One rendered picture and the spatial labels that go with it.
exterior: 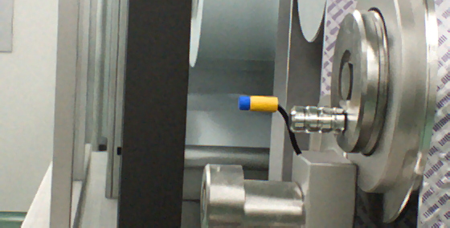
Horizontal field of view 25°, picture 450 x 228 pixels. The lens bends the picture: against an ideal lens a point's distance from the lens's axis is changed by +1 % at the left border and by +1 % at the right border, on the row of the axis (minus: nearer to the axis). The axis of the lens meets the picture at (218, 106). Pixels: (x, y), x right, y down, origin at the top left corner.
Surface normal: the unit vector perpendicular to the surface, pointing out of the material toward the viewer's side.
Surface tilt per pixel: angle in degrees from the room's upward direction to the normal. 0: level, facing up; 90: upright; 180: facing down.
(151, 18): 90
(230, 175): 34
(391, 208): 90
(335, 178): 90
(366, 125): 120
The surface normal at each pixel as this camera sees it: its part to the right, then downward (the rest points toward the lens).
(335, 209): 0.10, 0.09
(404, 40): 0.11, -0.29
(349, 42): -0.99, -0.04
